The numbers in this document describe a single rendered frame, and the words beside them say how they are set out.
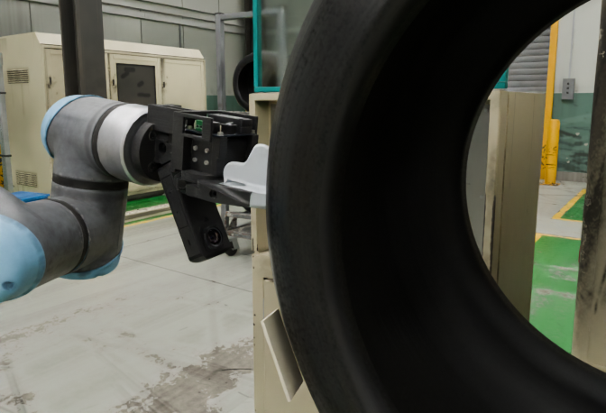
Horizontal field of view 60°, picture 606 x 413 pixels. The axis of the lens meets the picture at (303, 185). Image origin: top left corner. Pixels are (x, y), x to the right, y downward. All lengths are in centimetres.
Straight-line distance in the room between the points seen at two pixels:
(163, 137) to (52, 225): 15
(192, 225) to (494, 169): 56
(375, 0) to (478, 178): 72
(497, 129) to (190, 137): 57
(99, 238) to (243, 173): 23
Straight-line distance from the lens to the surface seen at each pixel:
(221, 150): 51
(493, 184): 95
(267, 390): 135
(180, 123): 53
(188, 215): 57
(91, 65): 596
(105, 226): 67
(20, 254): 56
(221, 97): 418
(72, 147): 67
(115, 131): 60
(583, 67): 937
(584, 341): 71
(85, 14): 600
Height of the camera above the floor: 125
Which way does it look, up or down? 9 degrees down
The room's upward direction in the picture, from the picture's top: straight up
